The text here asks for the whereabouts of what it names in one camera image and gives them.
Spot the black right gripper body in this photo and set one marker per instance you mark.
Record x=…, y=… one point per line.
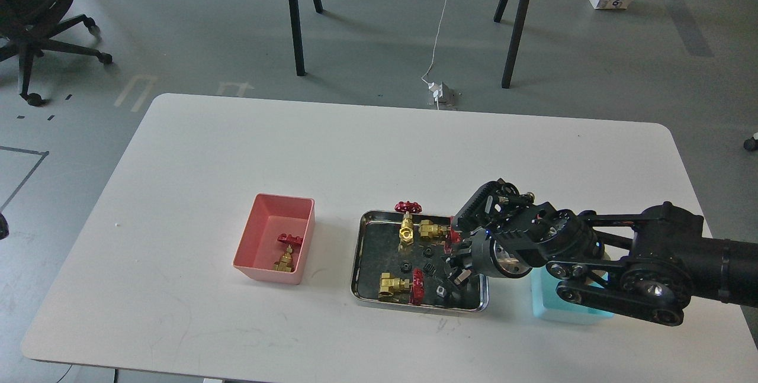
x=518, y=234

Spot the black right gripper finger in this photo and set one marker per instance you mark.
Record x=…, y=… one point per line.
x=467, y=255
x=466, y=295

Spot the brass valve red wheel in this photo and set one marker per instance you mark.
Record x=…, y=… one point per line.
x=390, y=287
x=406, y=231
x=286, y=261

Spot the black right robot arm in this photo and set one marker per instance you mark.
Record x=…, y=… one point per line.
x=646, y=266

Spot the brass valve top right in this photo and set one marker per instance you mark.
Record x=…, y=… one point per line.
x=438, y=234

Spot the brass valve upright red wheel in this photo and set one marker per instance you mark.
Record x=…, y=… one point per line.
x=406, y=231

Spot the brass valve bottom red wheel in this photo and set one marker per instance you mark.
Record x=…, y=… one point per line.
x=390, y=287

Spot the light blue plastic box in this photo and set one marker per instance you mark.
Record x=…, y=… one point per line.
x=546, y=304

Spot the pink plastic box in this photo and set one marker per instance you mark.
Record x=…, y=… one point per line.
x=276, y=239

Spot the stainless steel tray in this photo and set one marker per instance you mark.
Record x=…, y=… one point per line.
x=378, y=251

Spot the white power adapter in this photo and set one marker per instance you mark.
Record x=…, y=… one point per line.
x=441, y=95

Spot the black caster wheel right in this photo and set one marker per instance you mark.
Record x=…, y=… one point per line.
x=751, y=144

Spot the black table leg right front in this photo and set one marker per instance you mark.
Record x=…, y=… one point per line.
x=515, y=40

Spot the black table leg left front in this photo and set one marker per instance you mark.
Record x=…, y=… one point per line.
x=298, y=52

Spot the black office chair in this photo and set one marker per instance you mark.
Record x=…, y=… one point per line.
x=28, y=26

